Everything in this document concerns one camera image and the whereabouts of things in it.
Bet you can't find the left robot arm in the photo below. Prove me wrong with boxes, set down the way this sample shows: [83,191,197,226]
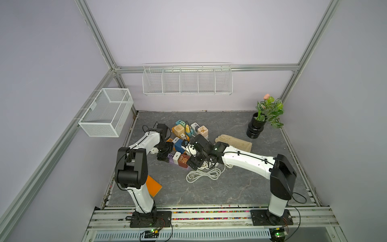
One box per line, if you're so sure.
[114,123,173,214]

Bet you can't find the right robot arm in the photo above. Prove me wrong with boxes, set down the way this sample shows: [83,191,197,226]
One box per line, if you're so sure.
[182,135,297,218]

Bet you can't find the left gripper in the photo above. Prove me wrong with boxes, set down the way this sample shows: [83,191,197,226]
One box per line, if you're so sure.
[155,141,174,162]

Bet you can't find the teal power strip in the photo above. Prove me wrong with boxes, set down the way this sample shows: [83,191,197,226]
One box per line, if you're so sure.
[175,120,195,137]

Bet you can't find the artificial plant in black pot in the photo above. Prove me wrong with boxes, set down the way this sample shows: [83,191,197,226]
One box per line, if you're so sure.
[247,94,284,139]

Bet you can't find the white wire wall shelf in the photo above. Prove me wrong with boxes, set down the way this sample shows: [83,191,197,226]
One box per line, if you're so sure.
[142,63,233,95]

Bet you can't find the pink cube socket adapter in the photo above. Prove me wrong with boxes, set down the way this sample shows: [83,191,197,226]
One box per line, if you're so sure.
[198,126,209,139]

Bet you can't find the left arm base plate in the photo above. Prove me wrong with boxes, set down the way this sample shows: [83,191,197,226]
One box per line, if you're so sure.
[130,211,172,228]

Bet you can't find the purple power strip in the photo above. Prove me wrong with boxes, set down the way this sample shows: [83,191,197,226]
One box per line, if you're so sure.
[167,153,175,164]

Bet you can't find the white power strip cable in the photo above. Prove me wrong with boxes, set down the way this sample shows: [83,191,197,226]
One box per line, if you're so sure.
[185,160,233,184]

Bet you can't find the red cube socket adapter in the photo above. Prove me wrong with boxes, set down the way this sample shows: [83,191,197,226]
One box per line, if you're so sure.
[177,154,190,168]

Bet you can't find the orange sponge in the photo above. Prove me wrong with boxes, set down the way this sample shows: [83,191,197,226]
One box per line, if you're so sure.
[146,175,162,197]

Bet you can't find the beige work glove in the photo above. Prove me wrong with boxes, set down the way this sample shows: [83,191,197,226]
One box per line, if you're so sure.
[215,134,253,152]

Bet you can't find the white usb charger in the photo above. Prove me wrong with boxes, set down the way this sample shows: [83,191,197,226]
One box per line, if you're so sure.
[172,151,181,165]

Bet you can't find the beige cube socket adapter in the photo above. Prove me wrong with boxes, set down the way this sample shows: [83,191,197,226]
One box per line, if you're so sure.
[172,124,185,137]

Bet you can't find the white mesh wall basket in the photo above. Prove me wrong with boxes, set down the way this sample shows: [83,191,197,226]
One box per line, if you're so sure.
[78,88,134,138]

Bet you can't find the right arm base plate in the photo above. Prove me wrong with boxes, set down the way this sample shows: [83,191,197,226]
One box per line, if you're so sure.
[251,209,294,226]

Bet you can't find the blue cube socket adapter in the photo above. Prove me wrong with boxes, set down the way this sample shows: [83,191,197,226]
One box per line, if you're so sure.
[174,139,189,153]

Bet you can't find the white grey power strip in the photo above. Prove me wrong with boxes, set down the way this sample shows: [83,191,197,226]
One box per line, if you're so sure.
[191,123,200,132]

